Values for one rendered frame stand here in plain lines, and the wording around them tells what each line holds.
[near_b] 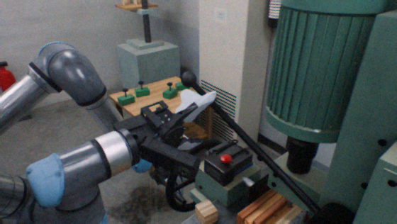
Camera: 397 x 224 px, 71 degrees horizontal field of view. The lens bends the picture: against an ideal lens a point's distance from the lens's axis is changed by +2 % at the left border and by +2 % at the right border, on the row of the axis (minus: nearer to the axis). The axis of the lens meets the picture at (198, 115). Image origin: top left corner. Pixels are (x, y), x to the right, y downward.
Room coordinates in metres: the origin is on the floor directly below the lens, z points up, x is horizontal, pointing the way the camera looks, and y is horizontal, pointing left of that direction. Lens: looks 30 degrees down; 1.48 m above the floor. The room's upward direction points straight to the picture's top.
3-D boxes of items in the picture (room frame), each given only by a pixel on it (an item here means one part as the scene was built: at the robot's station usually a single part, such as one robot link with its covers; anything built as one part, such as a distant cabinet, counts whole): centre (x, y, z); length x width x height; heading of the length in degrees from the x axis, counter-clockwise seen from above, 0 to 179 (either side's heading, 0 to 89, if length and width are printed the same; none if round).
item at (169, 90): (1.98, 0.28, 0.32); 0.66 x 0.57 x 0.64; 129
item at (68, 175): (0.35, 0.21, 1.17); 0.11 x 0.08 x 0.09; 130
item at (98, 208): (0.36, 0.23, 1.07); 0.11 x 0.08 x 0.11; 74
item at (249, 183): (0.55, -0.15, 0.95); 0.09 x 0.07 x 0.09; 130
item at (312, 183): (0.47, -0.24, 1.03); 0.14 x 0.07 x 0.09; 40
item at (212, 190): (0.62, -0.09, 0.92); 0.15 x 0.13 x 0.09; 130
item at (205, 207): (0.49, -0.02, 0.92); 0.04 x 0.04 x 0.04; 31
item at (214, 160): (0.62, -0.08, 0.99); 0.13 x 0.11 x 0.06; 130
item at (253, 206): (0.50, -0.16, 0.93); 0.17 x 0.02 x 0.05; 130
